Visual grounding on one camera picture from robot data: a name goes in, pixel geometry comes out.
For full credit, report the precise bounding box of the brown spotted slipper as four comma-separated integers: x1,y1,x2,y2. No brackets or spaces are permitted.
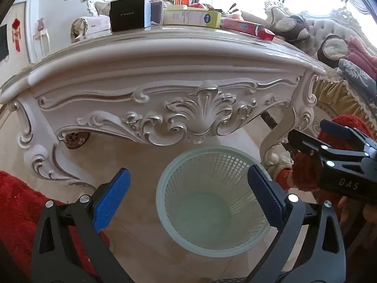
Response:
65,131,90,149

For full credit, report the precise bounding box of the red carton white lettering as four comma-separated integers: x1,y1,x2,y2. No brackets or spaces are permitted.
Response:
221,18,276,42

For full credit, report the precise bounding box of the pink folded towel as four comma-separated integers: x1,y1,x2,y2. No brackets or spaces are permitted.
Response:
344,35,377,71

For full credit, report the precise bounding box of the white tissue box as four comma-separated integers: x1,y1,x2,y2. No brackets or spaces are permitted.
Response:
84,16,112,36

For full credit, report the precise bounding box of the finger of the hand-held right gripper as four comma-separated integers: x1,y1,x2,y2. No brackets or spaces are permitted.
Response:
320,119,377,158
287,129,370,168

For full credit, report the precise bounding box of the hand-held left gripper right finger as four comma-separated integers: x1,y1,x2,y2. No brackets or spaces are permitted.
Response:
247,163,346,283

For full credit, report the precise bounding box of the red knot wall ornament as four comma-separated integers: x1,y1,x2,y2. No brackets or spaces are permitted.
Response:
12,18,22,52

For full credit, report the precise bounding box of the grey patterned blanket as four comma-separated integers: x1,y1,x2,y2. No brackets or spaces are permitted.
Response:
337,59,377,95

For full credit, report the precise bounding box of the black wall television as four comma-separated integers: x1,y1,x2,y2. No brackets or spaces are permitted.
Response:
0,24,9,62

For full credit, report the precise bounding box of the ornate white carved table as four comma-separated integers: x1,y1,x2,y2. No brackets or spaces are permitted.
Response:
0,25,327,189

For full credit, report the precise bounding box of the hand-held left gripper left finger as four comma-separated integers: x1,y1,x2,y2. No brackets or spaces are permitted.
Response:
31,167,139,283

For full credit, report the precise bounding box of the small white side table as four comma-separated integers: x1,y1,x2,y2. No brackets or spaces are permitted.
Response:
32,28,50,62

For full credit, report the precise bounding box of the grey-blue box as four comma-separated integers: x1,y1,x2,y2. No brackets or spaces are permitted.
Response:
150,0,164,25

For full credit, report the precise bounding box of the grey tufted ornate sofa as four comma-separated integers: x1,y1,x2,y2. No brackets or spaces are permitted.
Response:
263,0,377,118

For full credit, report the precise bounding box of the pale green plastic wastebasket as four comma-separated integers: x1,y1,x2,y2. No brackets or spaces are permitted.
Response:
156,146,279,258

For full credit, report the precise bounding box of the cream cardboard box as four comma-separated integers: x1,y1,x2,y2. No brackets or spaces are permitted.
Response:
163,8,222,28

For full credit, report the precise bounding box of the black cardboard box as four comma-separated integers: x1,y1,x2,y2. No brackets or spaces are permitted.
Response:
110,0,151,33

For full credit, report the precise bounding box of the brown and cream cushion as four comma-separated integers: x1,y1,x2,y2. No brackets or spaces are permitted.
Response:
316,34,349,68
271,16,311,43

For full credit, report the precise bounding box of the person's right hand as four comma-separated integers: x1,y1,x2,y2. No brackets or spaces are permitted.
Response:
338,195,377,227

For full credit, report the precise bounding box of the person's right leg red fleece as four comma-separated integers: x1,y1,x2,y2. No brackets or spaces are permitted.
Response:
277,115,376,205

